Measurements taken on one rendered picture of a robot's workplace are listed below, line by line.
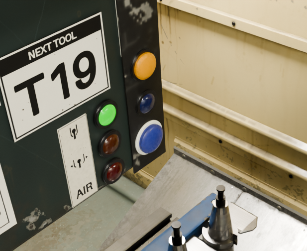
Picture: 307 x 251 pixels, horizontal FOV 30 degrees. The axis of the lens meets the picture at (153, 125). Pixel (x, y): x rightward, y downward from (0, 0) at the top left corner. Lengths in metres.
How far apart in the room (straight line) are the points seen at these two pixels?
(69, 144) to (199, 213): 0.60
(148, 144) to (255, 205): 1.10
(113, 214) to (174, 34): 0.72
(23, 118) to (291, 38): 0.93
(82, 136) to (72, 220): 1.52
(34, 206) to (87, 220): 1.50
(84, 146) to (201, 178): 1.23
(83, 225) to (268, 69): 0.90
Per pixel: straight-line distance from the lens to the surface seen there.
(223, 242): 1.00
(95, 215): 1.99
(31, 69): 0.42
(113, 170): 0.52
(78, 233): 1.94
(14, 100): 0.42
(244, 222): 1.05
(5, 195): 0.46
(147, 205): 1.72
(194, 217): 1.04
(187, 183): 1.71
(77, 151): 0.49
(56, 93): 0.45
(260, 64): 1.40
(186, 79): 1.59
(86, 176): 0.51
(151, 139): 0.54
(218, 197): 0.96
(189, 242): 1.02
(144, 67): 0.50
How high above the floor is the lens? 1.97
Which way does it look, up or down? 36 degrees down
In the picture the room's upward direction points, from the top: 4 degrees counter-clockwise
